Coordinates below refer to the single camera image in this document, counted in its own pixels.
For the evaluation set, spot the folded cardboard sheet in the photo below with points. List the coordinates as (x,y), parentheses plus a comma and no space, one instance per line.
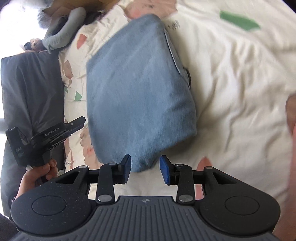
(69,4)

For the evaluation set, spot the person's left hand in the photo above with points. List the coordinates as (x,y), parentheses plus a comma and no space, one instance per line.
(34,177)

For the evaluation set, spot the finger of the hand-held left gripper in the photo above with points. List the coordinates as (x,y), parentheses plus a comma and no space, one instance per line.
(76,122)
(59,141)

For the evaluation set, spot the blue denim pants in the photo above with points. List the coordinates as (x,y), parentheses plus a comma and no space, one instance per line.
(138,92)

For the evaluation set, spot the small teddy bear toy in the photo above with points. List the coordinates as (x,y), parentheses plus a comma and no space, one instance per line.
(35,44)

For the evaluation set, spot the grey neck pillow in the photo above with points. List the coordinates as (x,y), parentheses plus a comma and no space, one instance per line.
(62,32)

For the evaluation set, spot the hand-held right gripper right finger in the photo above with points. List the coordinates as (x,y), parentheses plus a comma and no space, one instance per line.
(165,171)

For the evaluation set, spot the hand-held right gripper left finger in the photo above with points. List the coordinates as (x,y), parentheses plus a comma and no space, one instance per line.
(126,170)

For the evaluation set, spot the dark patterned clothes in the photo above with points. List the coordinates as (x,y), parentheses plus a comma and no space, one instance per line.
(92,18)

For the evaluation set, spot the cream bear print blanket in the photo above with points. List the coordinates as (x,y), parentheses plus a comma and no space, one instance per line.
(231,69)

